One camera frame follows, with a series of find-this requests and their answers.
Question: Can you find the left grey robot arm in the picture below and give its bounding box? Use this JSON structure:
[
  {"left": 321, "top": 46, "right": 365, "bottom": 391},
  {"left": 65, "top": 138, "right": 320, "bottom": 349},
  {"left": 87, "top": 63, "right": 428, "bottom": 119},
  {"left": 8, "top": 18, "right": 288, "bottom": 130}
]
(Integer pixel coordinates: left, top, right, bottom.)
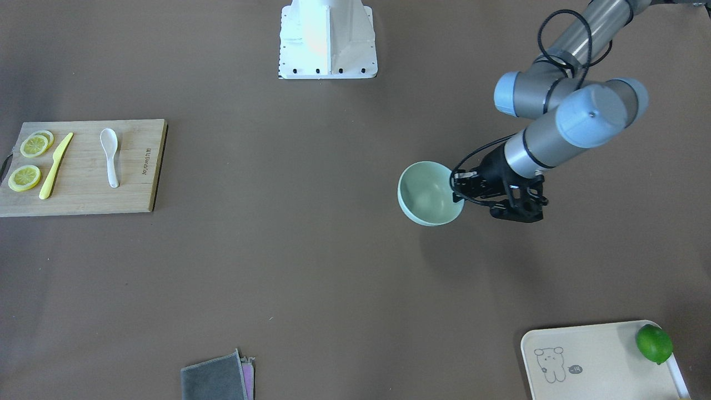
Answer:
[{"left": 448, "top": 1, "right": 651, "bottom": 223}]

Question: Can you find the white ceramic spoon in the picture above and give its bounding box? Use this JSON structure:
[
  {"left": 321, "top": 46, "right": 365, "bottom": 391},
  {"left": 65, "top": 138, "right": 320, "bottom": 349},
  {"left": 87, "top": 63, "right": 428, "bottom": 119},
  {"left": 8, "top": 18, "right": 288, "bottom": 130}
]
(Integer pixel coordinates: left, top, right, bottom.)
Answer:
[{"left": 100, "top": 128, "right": 119, "bottom": 189}]

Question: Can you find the bamboo cutting board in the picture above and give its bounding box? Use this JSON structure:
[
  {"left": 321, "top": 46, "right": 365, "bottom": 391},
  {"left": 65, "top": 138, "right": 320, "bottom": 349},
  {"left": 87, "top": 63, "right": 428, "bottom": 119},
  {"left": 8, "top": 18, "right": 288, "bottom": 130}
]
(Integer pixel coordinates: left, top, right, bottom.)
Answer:
[{"left": 1, "top": 119, "right": 168, "bottom": 217}]

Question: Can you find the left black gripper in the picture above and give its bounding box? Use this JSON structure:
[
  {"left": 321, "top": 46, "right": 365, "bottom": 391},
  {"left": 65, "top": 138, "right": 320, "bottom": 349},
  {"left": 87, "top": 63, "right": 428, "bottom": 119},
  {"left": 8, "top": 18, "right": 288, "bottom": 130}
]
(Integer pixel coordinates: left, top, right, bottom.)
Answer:
[{"left": 450, "top": 144, "right": 548, "bottom": 223}]

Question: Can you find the green lime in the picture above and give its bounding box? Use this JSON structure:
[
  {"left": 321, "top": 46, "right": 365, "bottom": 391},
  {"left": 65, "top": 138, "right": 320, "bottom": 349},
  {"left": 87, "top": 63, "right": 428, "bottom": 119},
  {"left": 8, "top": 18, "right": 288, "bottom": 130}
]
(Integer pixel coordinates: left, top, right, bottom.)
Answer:
[{"left": 635, "top": 324, "right": 673, "bottom": 365}]

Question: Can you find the yellow plastic knife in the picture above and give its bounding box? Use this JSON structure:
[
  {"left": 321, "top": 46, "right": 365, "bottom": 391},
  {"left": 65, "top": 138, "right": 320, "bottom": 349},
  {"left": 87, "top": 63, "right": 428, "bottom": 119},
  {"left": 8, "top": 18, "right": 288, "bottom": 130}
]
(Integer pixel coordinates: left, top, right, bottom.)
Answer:
[{"left": 38, "top": 132, "right": 74, "bottom": 200}]

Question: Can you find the upper lemon slice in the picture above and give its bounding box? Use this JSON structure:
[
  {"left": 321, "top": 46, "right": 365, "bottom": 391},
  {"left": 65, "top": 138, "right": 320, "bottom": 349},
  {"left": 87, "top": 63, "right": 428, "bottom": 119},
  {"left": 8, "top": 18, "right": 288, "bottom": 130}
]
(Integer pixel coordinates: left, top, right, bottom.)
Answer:
[{"left": 20, "top": 135, "right": 50, "bottom": 158}]

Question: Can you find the lower lemon slice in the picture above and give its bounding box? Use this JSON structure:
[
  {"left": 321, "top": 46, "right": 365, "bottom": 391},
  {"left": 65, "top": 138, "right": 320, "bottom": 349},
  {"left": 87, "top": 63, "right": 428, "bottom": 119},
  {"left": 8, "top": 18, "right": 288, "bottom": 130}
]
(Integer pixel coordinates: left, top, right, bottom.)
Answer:
[{"left": 8, "top": 165, "right": 42, "bottom": 192}]

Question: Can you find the grey folded cloth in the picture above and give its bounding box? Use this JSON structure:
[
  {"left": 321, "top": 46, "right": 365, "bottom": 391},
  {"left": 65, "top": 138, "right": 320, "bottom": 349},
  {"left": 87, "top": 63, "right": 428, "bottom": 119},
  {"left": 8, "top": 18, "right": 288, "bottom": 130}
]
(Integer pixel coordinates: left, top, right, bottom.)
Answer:
[{"left": 181, "top": 349, "right": 256, "bottom": 399}]

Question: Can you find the light green bowl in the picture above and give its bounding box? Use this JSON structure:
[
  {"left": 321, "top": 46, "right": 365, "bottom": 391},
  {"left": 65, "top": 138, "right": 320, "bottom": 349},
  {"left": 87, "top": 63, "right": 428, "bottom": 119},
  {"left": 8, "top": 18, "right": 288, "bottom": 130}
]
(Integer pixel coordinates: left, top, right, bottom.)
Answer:
[{"left": 398, "top": 161, "right": 464, "bottom": 226}]

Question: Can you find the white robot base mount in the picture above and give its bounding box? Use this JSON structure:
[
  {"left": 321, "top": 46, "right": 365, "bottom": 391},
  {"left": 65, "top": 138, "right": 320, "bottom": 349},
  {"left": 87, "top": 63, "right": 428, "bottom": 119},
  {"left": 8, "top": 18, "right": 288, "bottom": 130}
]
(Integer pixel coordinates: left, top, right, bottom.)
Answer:
[{"left": 278, "top": 1, "right": 378, "bottom": 79}]

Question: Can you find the cream tray with bear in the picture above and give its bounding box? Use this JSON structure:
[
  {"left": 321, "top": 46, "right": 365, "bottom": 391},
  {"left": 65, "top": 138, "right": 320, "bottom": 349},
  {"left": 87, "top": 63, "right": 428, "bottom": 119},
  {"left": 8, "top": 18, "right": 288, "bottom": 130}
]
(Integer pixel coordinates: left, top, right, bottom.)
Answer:
[{"left": 520, "top": 321, "right": 690, "bottom": 399}]

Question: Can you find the hidden rear lemon slice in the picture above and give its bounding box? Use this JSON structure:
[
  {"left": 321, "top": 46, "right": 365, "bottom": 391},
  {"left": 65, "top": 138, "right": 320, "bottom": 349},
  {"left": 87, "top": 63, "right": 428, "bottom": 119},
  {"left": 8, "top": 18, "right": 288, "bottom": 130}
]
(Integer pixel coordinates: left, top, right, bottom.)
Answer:
[{"left": 32, "top": 130, "right": 55, "bottom": 148}]

